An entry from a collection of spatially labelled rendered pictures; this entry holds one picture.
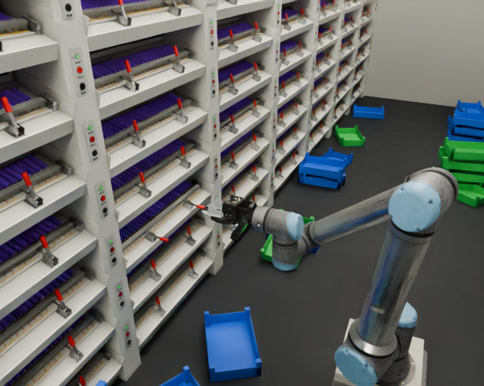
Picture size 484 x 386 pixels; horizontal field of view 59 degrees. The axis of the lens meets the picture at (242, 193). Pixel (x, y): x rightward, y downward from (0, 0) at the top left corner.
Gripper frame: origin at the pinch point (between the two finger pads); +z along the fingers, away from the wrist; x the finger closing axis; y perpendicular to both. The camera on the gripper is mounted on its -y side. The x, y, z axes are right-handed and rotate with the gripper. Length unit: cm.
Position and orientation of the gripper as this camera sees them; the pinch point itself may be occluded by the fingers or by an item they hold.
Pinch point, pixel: (207, 211)
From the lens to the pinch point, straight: 162.4
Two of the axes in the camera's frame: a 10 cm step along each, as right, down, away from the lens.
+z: -9.0, -1.8, 4.0
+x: -4.4, 4.4, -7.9
